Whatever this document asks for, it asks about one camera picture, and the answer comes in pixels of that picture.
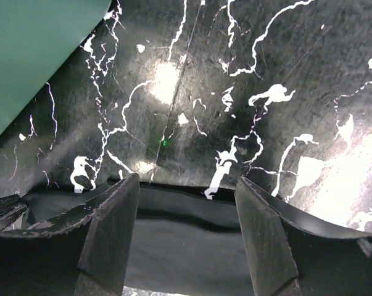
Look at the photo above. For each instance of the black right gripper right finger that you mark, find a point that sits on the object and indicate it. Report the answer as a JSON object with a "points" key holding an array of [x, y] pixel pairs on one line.
{"points": [[291, 252]]}

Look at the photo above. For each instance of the green divided organizer tray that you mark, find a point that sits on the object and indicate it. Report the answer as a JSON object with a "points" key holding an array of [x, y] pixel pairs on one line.
{"points": [[36, 38]]}

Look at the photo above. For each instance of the black underwear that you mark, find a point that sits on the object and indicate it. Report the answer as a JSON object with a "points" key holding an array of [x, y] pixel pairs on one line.
{"points": [[165, 255]]}

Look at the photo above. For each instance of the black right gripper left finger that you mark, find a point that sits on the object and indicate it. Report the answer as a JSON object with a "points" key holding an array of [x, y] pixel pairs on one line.
{"points": [[100, 230]]}

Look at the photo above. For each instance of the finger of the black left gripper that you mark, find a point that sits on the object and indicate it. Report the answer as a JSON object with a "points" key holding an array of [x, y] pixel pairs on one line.
{"points": [[13, 212]]}

